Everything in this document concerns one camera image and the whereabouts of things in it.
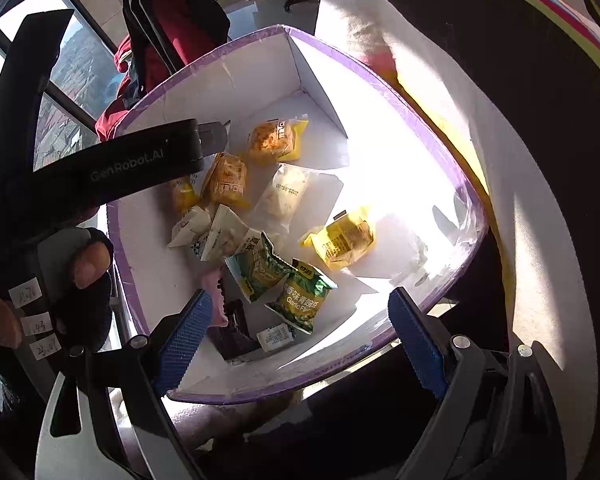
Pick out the yellow cake packet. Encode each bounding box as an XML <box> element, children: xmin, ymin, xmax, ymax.
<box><xmin>299</xmin><ymin>207</ymin><xmax>376</xmax><ymax>271</ymax></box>

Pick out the white nut packet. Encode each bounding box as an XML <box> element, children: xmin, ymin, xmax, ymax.
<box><xmin>200</xmin><ymin>204</ymin><xmax>261</xmax><ymax>262</ymax></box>
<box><xmin>166</xmin><ymin>206</ymin><xmax>211</xmax><ymax>248</ymax></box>

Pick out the red black jacket chair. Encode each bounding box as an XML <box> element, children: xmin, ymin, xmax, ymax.
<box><xmin>95</xmin><ymin>0</ymin><xmax>230</xmax><ymax>142</ymax></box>

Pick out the small orange bread packet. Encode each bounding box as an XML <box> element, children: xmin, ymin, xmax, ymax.
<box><xmin>170</xmin><ymin>178</ymin><xmax>200</xmax><ymax>217</ymax></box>

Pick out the left hand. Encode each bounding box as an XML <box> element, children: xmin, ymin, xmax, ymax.
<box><xmin>0</xmin><ymin>228</ymin><xmax>114</xmax><ymax>352</ymax></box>

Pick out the pale pink snack packet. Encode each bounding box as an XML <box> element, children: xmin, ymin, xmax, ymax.
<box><xmin>200</xmin><ymin>268</ymin><xmax>228</xmax><ymax>328</ymax></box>

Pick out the white purple storage box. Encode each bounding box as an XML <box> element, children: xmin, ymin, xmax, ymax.
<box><xmin>117</xmin><ymin>25</ymin><xmax>488</xmax><ymax>404</ymax></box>

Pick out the white cream snack packet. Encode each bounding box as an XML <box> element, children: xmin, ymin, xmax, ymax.
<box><xmin>254</xmin><ymin>164</ymin><xmax>312</xmax><ymax>226</ymax></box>

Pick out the large bread packet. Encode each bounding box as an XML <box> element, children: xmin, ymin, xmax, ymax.
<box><xmin>247</xmin><ymin>115</ymin><xmax>309</xmax><ymax>164</ymax></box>

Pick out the blue white candy packet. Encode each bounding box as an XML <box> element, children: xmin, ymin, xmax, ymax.
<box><xmin>257</xmin><ymin>323</ymin><xmax>294</xmax><ymax>353</ymax></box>

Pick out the green white snack packet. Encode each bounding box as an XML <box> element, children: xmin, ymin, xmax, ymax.
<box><xmin>225</xmin><ymin>232</ymin><xmax>292</xmax><ymax>304</ymax></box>

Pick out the black snack packet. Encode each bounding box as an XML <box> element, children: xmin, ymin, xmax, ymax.
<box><xmin>207</xmin><ymin>299</ymin><xmax>261</xmax><ymax>361</ymax></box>

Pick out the green pea snack packet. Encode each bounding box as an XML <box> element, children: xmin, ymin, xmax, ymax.
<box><xmin>265</xmin><ymin>259</ymin><xmax>338</xmax><ymax>335</ymax></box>

